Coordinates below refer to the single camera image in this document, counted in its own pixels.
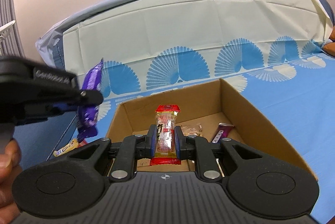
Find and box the grey curtain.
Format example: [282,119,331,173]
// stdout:
[0,0,25,57]

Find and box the clear red-ended snack packet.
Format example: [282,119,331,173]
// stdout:
[150,104,182,165]

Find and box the brown cardboard box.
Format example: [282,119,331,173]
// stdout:
[106,78,319,183]

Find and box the purple snack packet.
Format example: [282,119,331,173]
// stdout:
[76,59,104,143]

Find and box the person's left hand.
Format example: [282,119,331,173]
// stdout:
[0,139,23,214]

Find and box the long stick snack packet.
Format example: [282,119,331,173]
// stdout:
[211,122,233,143]

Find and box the blue fan-print cloth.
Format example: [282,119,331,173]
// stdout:
[63,0,335,224]

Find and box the white plastic object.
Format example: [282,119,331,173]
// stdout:
[0,20,15,55]

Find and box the orange cushion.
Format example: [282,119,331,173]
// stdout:
[323,26,335,58]

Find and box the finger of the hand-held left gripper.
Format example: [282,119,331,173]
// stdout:
[63,89,104,107]
[47,105,79,117]

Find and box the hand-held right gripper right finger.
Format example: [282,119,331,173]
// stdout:
[175,125,262,181]

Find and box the yellow snack bar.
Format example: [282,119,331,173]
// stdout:
[53,138,79,157]

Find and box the clear cookie packet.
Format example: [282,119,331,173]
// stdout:
[180,123,204,138]

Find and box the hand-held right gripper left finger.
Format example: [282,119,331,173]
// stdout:
[69,125,157,183]

